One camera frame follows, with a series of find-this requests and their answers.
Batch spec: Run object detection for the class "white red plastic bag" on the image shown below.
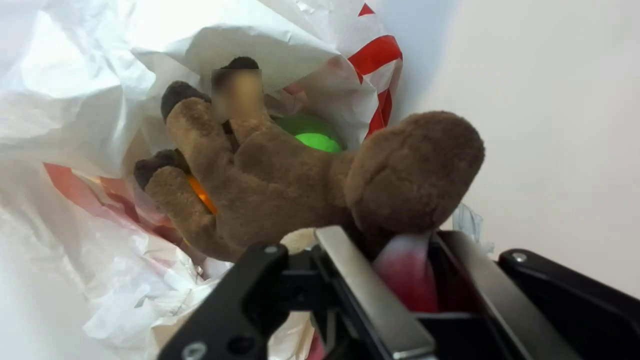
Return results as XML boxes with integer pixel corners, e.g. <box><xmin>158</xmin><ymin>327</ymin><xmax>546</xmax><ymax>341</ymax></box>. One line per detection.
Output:
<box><xmin>0</xmin><ymin>0</ymin><xmax>407</xmax><ymax>360</ymax></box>

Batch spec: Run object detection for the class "brown plush reindeer toy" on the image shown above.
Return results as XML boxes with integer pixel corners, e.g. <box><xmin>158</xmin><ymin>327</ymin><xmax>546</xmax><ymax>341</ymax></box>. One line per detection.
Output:
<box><xmin>133</xmin><ymin>57</ymin><xmax>488</xmax><ymax>316</ymax></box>

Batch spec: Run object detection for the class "bright green toy apple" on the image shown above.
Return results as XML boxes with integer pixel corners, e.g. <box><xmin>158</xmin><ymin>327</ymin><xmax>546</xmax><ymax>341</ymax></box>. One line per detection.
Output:
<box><xmin>279</xmin><ymin>116</ymin><xmax>347</xmax><ymax>156</ymax></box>

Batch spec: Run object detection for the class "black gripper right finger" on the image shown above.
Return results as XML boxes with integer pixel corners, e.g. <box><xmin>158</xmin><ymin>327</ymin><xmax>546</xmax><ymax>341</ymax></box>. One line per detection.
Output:
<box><xmin>433</xmin><ymin>228</ymin><xmax>640</xmax><ymax>360</ymax></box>

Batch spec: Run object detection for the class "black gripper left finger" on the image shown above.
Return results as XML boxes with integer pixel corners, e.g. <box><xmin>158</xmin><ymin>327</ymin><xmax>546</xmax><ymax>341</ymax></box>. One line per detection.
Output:
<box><xmin>157</xmin><ymin>224</ymin><xmax>439</xmax><ymax>360</ymax></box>

